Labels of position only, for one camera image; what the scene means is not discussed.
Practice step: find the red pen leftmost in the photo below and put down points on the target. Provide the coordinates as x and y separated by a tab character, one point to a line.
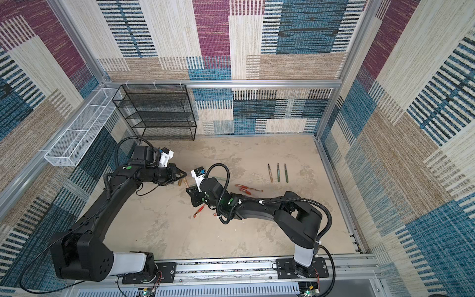
201	208

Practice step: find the black wire mesh shelf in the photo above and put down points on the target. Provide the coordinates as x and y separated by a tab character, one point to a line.
157	112

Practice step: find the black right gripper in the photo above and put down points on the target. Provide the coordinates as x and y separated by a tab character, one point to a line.
195	196

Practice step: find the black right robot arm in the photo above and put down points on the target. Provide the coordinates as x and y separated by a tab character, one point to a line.
304	221

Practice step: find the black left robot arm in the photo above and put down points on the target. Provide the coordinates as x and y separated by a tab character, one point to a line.
80	253

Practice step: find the tan highlighter pen top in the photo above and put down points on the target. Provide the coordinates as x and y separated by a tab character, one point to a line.
270	173

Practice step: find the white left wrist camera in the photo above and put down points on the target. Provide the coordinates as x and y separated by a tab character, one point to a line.
165	156

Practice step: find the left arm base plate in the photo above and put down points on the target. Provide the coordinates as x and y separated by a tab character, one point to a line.
162	272

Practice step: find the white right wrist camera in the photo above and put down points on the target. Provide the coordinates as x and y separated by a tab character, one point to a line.
199	175

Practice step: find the red pen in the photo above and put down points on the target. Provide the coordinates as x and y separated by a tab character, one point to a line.
245	191
201	208
241	186

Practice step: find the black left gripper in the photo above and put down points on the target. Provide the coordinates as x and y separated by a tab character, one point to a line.
171	169

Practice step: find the white wire mesh basket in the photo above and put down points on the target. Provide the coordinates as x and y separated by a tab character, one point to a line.
76	140

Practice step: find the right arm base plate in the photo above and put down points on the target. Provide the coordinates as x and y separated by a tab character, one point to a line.
302	267

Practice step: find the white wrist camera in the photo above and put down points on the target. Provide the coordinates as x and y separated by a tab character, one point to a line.
199	175
165	156

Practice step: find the aluminium front rail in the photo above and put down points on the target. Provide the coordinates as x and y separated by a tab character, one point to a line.
348	275

